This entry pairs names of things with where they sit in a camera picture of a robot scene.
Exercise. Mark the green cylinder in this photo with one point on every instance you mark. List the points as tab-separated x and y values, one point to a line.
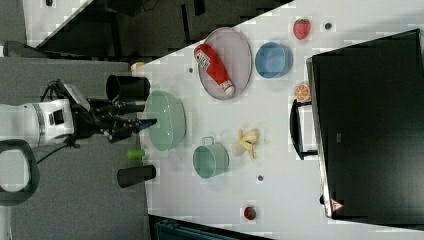
136	154

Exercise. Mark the grey round plate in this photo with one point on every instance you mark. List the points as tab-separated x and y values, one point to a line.
234	51

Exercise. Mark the small black cylinder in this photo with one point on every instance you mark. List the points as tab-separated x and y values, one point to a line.
135	175

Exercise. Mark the small red strawberry toy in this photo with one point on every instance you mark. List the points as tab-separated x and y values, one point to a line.
250	213

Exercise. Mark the red plush ketchup bottle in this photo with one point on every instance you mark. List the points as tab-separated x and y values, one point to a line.
208	59

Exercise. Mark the orange slice toy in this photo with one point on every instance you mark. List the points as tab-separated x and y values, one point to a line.
302	93

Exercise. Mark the green mug with handle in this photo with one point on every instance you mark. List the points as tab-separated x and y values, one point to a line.
210	158

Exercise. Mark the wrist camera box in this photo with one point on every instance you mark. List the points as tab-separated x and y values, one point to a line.
76	98

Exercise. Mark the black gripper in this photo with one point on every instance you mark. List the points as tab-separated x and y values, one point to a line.
102	118

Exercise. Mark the yellow plush banana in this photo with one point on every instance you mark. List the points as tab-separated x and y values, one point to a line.
245	143

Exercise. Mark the large black cylinder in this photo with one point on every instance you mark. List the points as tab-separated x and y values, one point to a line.
127	88

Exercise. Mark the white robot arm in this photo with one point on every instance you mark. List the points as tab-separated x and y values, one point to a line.
60	121

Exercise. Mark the black toaster oven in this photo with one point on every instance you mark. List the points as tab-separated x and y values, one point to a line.
367	106

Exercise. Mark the blue bowl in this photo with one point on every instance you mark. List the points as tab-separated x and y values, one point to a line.
273	60

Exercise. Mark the green perforated colander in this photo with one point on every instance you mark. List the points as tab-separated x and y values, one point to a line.
170	128

